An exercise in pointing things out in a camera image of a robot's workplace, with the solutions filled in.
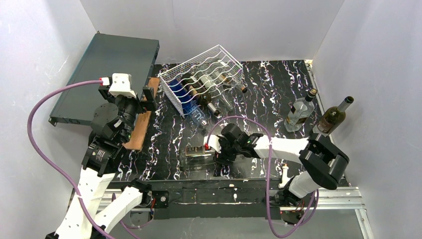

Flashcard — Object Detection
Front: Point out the clear round bottle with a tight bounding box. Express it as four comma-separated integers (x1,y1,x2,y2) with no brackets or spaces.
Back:
179,145,215,171

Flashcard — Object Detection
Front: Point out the blue glass bottle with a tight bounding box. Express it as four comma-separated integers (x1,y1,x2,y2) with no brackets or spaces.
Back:
168,80,208,127

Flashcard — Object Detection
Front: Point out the dark green wine bottle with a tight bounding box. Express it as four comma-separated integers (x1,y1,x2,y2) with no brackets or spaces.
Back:
180,73,220,117

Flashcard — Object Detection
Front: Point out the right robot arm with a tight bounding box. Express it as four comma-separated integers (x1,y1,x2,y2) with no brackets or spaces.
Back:
204,123,350,207

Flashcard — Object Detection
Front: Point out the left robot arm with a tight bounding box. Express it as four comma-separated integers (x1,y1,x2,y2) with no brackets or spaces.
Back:
46,86,156,239

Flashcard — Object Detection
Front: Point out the clear square liquor bottle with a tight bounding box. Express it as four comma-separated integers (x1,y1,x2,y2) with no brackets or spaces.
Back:
284,88,317,132

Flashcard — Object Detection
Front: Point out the olive wine bottle far right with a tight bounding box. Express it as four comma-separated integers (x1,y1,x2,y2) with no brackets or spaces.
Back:
312,96,354,136

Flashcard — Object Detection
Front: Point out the dark grey flat box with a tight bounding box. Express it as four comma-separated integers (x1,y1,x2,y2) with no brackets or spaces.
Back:
49,33,160,125

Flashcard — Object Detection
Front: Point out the brown wooden board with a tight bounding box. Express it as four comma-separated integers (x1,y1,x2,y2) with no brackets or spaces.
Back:
122,77,161,151

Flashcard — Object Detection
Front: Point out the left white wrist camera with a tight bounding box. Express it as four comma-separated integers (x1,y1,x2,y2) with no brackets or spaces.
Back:
100,73,137,98

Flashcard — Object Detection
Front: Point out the white wire wine rack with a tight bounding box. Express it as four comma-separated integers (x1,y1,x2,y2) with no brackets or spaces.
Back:
158,45,244,100

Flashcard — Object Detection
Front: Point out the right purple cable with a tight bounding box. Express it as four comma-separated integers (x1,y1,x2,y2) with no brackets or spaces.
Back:
205,115,320,239

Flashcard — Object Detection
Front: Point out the purple cable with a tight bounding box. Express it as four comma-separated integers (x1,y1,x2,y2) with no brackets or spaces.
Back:
205,115,320,239
27,79,146,239

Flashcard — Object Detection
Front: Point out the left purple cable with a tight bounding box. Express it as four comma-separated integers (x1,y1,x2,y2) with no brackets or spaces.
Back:
27,79,146,239

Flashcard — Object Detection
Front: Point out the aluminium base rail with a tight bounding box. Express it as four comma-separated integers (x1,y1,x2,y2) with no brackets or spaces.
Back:
66,186,375,239

